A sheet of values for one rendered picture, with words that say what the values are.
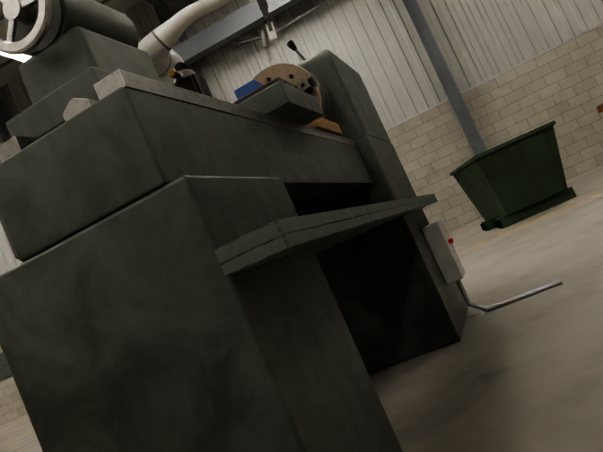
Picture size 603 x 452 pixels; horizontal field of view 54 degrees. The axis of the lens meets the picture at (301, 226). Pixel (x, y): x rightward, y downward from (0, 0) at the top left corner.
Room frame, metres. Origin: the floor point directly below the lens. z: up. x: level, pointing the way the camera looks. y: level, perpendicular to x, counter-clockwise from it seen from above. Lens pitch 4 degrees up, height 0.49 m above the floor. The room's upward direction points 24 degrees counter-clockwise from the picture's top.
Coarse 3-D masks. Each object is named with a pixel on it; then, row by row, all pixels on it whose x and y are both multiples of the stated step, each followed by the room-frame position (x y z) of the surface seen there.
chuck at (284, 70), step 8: (280, 64) 2.15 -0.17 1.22; (288, 64) 2.14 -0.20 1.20; (264, 72) 2.18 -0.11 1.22; (272, 72) 2.17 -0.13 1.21; (280, 72) 2.16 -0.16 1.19; (288, 72) 2.15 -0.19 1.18; (296, 72) 2.14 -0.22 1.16; (304, 72) 2.13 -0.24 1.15; (256, 80) 2.19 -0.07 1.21; (264, 80) 2.18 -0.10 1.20; (288, 80) 2.15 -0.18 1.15; (296, 80) 2.14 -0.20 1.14; (312, 88) 2.13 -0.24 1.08; (320, 88) 2.15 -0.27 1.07; (320, 96) 2.13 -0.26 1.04; (320, 104) 2.13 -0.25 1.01
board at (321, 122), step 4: (316, 120) 1.78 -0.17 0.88; (320, 120) 1.83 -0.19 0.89; (324, 120) 1.87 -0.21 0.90; (328, 120) 1.93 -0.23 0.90; (308, 124) 1.78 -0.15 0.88; (312, 124) 1.77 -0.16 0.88; (316, 124) 1.77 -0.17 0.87; (320, 124) 1.81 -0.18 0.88; (324, 124) 1.85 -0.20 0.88; (328, 124) 1.91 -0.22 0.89; (332, 124) 1.96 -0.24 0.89; (336, 124) 2.03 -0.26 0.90; (320, 128) 1.82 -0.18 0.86; (324, 128) 1.84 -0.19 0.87; (328, 128) 1.88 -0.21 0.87; (332, 128) 1.93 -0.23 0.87; (336, 128) 2.00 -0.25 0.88; (332, 132) 1.95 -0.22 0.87; (336, 132) 1.98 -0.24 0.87; (340, 132) 2.03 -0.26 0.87
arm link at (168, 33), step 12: (204, 0) 2.28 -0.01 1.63; (216, 0) 2.30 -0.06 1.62; (228, 0) 2.33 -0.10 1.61; (180, 12) 2.24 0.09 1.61; (192, 12) 2.25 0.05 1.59; (204, 12) 2.28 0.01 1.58; (168, 24) 2.24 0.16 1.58; (180, 24) 2.25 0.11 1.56; (156, 36) 2.25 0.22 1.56; (168, 36) 2.25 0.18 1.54; (168, 48) 2.28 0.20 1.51
